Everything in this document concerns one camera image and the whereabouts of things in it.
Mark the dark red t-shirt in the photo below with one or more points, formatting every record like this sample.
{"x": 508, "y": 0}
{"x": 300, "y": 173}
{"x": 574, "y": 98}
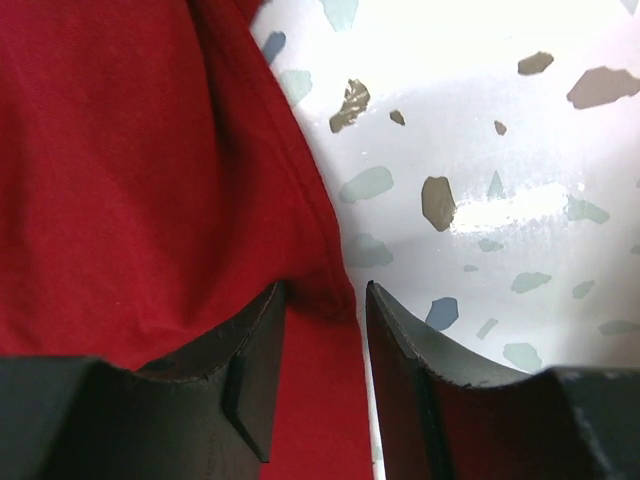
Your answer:
{"x": 154, "y": 181}

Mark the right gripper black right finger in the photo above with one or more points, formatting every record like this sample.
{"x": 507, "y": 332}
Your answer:
{"x": 446, "y": 412}

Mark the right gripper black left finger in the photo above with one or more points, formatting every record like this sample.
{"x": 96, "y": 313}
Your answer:
{"x": 204, "y": 411}

